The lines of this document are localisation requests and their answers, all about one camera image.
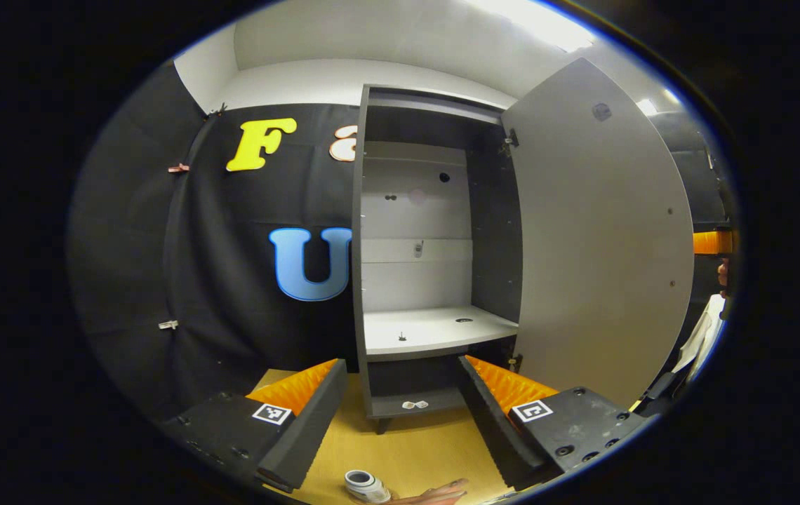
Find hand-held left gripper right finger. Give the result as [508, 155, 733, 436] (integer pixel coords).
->
[458, 354, 653, 490]

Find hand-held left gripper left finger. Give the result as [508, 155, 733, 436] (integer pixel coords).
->
[161, 358, 349, 494]

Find white cabinet shelf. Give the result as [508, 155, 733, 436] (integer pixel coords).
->
[363, 304, 519, 362]

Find black backdrop cloth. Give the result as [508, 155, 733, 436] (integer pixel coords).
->
[69, 60, 732, 422]

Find grey cabinet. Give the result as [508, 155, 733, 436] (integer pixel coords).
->
[351, 84, 524, 436]

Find beige cabinet door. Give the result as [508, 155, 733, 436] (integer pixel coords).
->
[500, 58, 695, 409]

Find white bottle with green label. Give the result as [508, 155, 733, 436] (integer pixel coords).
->
[344, 469, 392, 504]

